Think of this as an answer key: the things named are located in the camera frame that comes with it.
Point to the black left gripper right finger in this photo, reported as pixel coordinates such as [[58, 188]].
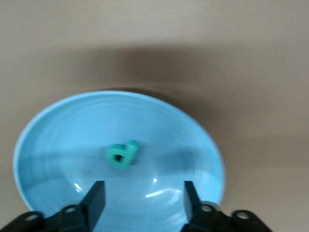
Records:
[[193, 207]]

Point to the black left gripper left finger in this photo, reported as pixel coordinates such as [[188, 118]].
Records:
[[94, 205]]

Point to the teal foam letter p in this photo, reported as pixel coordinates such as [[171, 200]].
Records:
[[128, 157]]

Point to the blue plate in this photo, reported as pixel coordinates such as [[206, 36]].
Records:
[[72, 145]]

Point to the brown table cover sheet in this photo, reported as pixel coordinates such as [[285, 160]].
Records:
[[154, 36]]

